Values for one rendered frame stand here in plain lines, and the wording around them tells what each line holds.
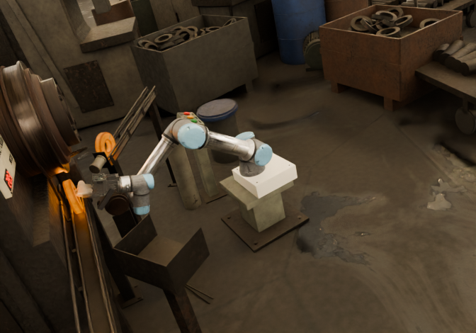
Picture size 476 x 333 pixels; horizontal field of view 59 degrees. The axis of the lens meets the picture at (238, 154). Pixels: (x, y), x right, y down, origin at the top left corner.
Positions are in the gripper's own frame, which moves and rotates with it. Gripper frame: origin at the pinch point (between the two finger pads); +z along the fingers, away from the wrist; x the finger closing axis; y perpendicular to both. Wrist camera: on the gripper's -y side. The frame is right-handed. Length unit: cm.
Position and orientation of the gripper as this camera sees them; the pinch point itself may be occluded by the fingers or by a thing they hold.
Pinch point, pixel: (73, 194)
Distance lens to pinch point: 200.8
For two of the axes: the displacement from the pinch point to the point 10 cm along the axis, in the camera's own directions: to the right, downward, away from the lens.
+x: 3.9, 3.9, -8.3
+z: -9.2, 0.9, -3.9
